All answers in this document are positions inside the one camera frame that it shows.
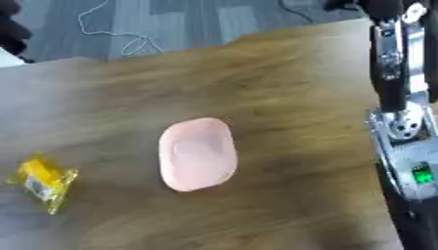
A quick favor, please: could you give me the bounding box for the white cable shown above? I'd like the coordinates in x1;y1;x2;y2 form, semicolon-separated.
75;0;168;59

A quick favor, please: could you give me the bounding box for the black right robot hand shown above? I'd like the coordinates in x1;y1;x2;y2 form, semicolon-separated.
323;0;438;113

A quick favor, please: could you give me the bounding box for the yellow snack packet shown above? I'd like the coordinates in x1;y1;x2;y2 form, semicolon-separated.
5;150;81;216

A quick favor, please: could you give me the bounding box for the black cable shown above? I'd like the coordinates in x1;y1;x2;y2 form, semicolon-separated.
277;0;322;24

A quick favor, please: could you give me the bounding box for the pink oval soap dish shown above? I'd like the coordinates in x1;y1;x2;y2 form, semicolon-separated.
157;116;240;193

